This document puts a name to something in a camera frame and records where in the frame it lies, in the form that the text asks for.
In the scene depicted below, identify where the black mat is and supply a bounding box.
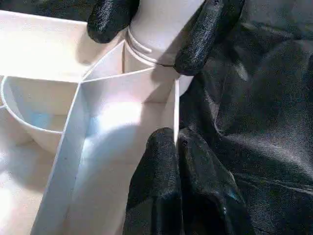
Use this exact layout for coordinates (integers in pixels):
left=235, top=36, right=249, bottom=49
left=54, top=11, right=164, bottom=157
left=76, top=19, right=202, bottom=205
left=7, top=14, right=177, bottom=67
left=0, top=0, right=313, bottom=235

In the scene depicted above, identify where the white plastic table top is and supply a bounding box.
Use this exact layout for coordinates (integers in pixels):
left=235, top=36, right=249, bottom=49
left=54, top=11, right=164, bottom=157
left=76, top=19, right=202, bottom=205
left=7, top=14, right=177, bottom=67
left=0, top=9, right=197, bottom=235

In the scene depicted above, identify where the white plastic table leg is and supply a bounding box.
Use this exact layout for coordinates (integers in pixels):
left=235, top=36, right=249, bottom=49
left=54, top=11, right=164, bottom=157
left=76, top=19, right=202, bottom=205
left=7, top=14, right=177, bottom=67
left=124, top=0, right=206, bottom=69

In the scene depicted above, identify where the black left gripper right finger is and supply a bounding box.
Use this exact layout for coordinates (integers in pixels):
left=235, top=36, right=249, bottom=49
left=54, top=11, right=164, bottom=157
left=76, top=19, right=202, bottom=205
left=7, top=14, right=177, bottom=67
left=178, top=126, right=258, bottom=235

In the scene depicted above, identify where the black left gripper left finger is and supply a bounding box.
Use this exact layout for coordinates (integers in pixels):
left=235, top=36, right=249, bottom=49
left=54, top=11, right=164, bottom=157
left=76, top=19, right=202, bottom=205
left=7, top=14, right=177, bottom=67
left=121, top=126, right=183, bottom=235

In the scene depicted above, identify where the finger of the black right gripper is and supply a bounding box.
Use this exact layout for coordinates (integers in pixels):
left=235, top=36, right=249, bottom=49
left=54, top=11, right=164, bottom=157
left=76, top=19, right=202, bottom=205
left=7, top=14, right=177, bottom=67
left=87, top=0, right=141, bottom=45
left=174, top=0, right=246, bottom=76

